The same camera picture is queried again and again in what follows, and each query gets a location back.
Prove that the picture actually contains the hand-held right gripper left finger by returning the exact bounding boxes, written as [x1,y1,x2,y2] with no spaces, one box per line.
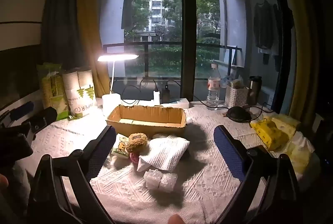
[27,125,117,224]

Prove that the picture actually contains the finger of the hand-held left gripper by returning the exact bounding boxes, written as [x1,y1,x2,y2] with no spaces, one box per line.
[0,101,35,128]
[26,106,58,136]

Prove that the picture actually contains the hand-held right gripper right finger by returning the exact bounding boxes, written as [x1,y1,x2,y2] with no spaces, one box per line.
[213,124,303,224]

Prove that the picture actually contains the cartoon print tissue pack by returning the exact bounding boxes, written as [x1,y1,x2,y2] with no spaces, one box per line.
[111,133,130,159]

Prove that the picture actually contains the brown fuzzy scrubber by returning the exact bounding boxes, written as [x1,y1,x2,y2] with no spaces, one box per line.
[125,133,149,154]

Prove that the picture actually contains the cardboard box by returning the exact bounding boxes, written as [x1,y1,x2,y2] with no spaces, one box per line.
[106,105,188,140]

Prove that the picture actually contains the clear bubble wrap bundle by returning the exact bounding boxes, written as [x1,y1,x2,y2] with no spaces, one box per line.
[144,170,178,194]

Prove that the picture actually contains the person's right hand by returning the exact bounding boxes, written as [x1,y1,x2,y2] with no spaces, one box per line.
[169,214,186,224]

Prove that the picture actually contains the green paper cup pack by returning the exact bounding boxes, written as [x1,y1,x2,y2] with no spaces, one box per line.
[36,63,71,121]

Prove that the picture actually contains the black round device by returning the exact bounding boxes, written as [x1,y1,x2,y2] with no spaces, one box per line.
[226,106,252,122]

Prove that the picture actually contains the white paper cup pack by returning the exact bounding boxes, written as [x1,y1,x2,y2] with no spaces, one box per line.
[62,68,98,119]

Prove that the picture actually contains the white perforated basket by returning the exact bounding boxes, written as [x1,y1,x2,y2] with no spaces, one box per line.
[225,85,250,108]

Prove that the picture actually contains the clear water bottle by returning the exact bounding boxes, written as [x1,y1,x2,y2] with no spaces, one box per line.
[207,63,221,110]

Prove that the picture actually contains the pale yellow tissue pack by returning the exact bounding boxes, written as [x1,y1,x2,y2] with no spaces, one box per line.
[271,114,301,133]

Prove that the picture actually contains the dark steel tumbler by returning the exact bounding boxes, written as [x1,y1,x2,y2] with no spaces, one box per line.
[247,76,262,106]

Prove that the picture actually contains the packets in basket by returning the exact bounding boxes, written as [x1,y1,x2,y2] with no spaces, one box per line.
[226,75,245,89]

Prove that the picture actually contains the white power strip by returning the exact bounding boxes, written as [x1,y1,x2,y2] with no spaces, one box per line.
[162,98,191,109]

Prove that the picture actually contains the pile of pale tissue packs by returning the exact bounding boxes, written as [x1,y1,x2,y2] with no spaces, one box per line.
[282,132,316,180]

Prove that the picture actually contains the dark charger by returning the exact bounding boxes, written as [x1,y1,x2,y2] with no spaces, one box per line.
[161,84,171,104]

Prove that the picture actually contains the white desk lamp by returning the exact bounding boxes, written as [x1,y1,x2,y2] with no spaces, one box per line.
[97,54,139,117]

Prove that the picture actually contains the dark grey curtain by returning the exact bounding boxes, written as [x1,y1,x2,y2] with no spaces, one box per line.
[41,0,84,72]

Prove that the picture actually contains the yellow curtain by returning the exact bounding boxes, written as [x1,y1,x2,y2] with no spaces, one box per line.
[77,0,113,100]

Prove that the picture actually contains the black balcony railing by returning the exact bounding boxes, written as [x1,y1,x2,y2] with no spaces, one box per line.
[103,41,243,79]

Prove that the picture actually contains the hanging dark clothes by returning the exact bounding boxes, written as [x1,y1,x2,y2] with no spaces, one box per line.
[253,0,283,66]

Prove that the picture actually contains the black cable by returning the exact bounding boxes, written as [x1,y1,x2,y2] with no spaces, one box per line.
[120,78,158,101]
[190,101,274,122]

